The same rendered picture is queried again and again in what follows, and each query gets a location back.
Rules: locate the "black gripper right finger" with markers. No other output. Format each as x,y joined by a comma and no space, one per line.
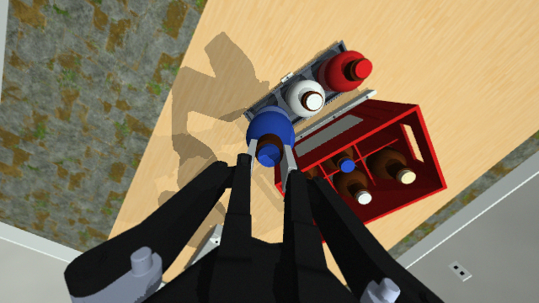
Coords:
372,275

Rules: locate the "brown bottle with white cap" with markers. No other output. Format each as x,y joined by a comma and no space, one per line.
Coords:
353,184
311,172

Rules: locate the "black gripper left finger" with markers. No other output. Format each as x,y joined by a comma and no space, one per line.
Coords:
129,267

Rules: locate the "blue bottle with light blue label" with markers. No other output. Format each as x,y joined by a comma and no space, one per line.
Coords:
272,127

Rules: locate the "brown glass bottle with cream cap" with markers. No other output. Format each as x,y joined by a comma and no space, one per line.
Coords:
389,163

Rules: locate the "brown bottle with blue cap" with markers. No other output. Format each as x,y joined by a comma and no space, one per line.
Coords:
343,161

